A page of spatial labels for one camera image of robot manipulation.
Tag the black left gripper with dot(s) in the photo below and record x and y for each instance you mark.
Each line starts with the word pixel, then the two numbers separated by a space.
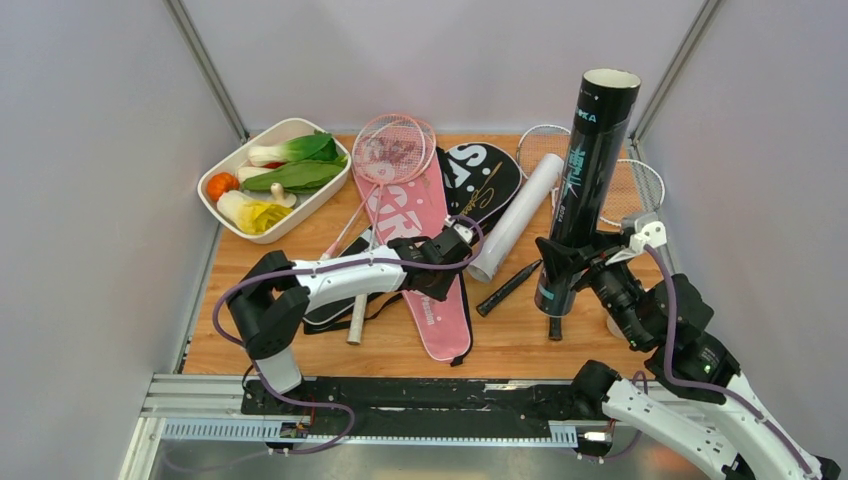
pixel 441 293

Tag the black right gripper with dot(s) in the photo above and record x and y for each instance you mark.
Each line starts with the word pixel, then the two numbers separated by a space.
pixel 559 262

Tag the white shuttlecock tube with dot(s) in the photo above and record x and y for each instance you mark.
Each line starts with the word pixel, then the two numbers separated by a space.
pixel 505 234

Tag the pink badminton racket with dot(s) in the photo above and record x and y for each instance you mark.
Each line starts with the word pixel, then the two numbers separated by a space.
pixel 381 152
pixel 430 136

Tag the black shuttlecock tube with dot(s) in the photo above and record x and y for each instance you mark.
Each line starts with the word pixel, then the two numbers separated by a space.
pixel 604 105

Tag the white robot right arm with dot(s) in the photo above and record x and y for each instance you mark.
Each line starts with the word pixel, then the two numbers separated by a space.
pixel 741 440

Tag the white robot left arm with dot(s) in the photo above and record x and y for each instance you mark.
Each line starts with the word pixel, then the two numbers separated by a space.
pixel 271 302

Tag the pink racket cover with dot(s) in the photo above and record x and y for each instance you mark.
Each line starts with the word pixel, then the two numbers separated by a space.
pixel 418 208

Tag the black racket cover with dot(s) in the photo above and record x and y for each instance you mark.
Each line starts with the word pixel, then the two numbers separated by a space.
pixel 480 181

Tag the white tube cap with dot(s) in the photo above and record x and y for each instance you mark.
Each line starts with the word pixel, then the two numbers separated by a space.
pixel 613 328

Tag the white racket right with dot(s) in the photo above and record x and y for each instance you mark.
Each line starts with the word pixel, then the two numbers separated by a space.
pixel 634 187

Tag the white racket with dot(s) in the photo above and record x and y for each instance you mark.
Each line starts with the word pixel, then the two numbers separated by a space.
pixel 534 144
pixel 634 187

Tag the white racket left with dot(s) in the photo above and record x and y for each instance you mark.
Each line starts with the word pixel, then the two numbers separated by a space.
pixel 534 144

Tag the green leafy vegetable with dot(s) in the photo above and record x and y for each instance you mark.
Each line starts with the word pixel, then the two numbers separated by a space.
pixel 300 176

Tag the green bok choy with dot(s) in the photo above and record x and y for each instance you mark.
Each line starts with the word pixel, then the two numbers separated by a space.
pixel 317 146

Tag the beige mushroom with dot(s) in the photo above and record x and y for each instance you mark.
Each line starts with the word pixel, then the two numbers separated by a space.
pixel 282 197

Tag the yellow napa cabbage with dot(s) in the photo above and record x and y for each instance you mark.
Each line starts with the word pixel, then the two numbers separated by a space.
pixel 250 215

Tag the white rectangular tray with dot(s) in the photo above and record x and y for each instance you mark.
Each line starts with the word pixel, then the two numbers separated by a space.
pixel 307 203

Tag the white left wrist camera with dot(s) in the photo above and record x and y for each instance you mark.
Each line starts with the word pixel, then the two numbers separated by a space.
pixel 465 232

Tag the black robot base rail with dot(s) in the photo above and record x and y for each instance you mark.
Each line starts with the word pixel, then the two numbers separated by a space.
pixel 444 408

